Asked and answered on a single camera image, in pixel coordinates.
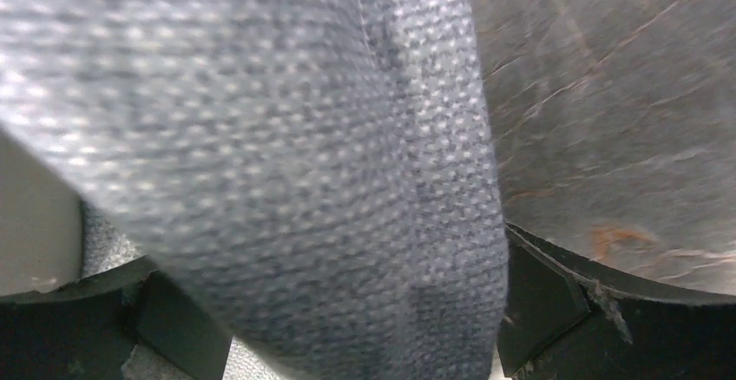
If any blue grey pillowcase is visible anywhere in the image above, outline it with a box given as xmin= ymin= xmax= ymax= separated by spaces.
xmin=1 ymin=0 xmax=508 ymax=379

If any white pillow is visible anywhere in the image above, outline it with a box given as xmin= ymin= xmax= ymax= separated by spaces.
xmin=1 ymin=134 xmax=83 ymax=296

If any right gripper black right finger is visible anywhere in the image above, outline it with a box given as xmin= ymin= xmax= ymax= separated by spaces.
xmin=496 ymin=225 xmax=735 ymax=380

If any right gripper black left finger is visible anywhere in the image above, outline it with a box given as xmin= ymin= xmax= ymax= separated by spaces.
xmin=1 ymin=258 xmax=232 ymax=379

